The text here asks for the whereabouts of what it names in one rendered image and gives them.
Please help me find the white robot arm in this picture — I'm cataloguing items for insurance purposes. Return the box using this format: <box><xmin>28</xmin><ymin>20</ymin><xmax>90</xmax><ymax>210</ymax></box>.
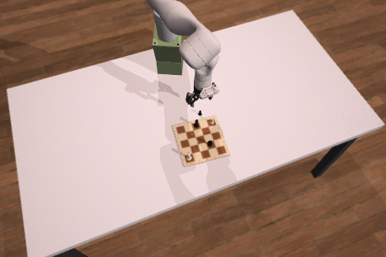
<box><xmin>147</xmin><ymin>0</ymin><xmax>221</xmax><ymax>100</ymax></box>

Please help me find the wooden chessboard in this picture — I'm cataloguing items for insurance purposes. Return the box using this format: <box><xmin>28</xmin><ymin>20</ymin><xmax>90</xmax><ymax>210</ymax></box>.
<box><xmin>172</xmin><ymin>115</ymin><xmax>230</xmax><ymax>167</ymax></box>

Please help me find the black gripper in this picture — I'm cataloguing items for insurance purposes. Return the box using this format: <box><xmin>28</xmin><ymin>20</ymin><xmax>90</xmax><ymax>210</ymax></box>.
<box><xmin>186</xmin><ymin>82</ymin><xmax>216</xmax><ymax>108</ymax></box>

